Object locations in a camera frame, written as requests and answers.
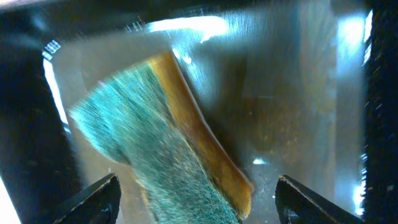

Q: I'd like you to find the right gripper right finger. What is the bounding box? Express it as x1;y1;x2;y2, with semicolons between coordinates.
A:
275;175;364;224

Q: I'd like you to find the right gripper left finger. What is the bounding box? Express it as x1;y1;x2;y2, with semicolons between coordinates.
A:
52;173;121;224

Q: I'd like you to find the green yellow sponge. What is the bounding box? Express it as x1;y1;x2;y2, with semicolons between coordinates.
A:
70;52;252;223

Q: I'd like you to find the black water tray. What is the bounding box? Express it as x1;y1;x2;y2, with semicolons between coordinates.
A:
1;1;397;223

